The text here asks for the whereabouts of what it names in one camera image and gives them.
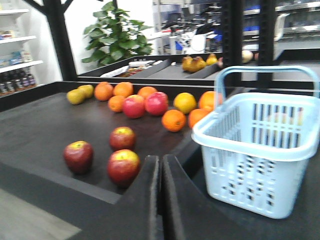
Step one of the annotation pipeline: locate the orange back centre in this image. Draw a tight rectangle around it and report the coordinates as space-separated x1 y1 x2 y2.
137 86 158 99

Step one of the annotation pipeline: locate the yellow orange citrus fruit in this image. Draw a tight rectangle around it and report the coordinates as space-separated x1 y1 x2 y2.
173 92 197 115

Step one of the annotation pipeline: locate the black wooden produce stand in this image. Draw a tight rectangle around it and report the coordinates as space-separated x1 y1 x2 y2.
0 49 320 240

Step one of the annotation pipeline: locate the dark red apple middle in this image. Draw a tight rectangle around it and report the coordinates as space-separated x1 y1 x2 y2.
109 126 137 151

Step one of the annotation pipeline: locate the yellow pear middle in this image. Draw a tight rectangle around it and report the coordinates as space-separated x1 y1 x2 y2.
182 56 207 73

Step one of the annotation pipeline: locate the large orange back right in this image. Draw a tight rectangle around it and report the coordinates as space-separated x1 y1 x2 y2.
198 90 223 112

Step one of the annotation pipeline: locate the yellow green apple front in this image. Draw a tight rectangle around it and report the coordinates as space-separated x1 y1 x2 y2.
66 89 86 105

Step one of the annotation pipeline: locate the yellow pear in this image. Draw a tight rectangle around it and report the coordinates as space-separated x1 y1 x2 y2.
182 56 207 73
205 53 218 66

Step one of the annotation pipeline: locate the yellow pear right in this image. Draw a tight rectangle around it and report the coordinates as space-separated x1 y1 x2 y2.
205 53 218 66

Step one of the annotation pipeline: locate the dark red apple front left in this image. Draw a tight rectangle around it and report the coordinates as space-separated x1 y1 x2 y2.
63 140 94 174

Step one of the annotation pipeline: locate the bright red apple left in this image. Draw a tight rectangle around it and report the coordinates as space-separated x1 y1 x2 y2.
122 94 146 119

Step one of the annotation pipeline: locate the orange front centre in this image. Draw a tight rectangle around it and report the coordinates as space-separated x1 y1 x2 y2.
161 109 187 133

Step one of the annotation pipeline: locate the bright red apple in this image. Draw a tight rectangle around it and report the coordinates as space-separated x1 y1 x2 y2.
122 94 146 119
145 91 169 116

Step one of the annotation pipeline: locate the light blue plastic basket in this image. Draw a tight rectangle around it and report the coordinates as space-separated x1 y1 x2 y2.
191 65 320 219

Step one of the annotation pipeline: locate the white perforated plastic board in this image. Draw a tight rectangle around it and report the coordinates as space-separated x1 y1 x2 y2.
100 65 137 78

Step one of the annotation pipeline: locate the dark red apple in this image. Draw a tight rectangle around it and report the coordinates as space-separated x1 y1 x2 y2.
109 126 137 151
106 149 141 188
63 140 94 174

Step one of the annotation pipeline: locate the yellow green apple back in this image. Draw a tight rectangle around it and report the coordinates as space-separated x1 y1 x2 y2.
78 84 94 99

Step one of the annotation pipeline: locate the orange back far left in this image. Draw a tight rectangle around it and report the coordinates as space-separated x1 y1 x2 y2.
94 81 114 101

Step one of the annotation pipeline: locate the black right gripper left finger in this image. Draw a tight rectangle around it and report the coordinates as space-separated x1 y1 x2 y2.
74 155 160 240

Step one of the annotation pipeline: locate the small orange left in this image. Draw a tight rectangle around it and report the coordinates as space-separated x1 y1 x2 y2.
108 95 125 113

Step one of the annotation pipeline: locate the dark red apple front right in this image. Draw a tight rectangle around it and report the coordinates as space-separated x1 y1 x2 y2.
106 149 141 188

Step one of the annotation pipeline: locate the black upright rack post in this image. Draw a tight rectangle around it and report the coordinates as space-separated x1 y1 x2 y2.
25 0 78 81

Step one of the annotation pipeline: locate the green potted plant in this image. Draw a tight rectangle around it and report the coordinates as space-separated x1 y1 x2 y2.
81 0 152 67

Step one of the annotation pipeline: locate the orange near basket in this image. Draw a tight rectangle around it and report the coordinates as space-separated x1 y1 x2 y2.
188 108 210 129

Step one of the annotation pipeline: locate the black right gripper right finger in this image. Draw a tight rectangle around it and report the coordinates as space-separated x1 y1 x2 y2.
161 154 250 240

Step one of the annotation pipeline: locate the bright red apple right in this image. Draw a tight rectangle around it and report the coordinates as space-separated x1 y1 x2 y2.
145 91 169 116

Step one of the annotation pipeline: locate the yellow green apple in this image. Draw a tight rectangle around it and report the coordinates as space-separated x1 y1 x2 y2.
66 89 86 105
78 84 94 99

